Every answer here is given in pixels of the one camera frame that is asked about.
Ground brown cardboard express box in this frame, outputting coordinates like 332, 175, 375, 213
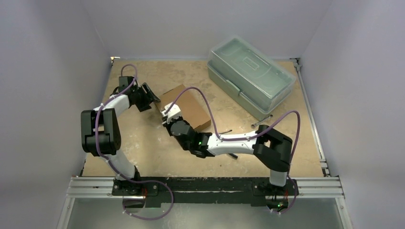
155, 84, 212, 132

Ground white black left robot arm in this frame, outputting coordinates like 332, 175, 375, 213
81, 76, 160, 195

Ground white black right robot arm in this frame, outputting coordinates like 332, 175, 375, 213
162, 118, 293, 194

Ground silver wrench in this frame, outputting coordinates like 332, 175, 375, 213
251, 114, 273, 129

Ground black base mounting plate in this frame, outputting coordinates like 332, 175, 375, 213
112, 177, 299, 209

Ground translucent green plastic toolbox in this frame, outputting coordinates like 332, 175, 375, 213
207, 36, 296, 121

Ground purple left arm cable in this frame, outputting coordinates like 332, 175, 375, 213
94, 64, 175, 221

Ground blue handled pliers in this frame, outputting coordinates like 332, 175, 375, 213
228, 154, 238, 159

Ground aluminium frame rail right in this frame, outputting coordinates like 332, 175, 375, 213
289, 58, 330, 177

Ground aluminium frame rail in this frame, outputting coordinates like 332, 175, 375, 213
289, 58, 330, 177
57, 177, 352, 229

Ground aluminium front frame rail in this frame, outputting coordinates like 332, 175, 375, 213
57, 177, 352, 229

